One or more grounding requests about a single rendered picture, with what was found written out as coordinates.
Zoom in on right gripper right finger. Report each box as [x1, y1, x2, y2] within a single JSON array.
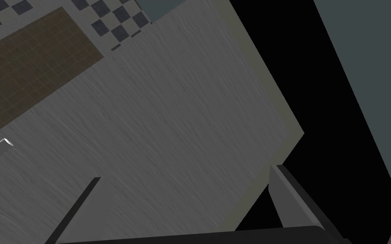
[[268, 164, 353, 242]]

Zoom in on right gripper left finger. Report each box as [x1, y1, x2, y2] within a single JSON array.
[[44, 176, 102, 244]]

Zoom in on brown grid rug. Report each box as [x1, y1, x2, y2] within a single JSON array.
[[0, 6, 104, 144]]

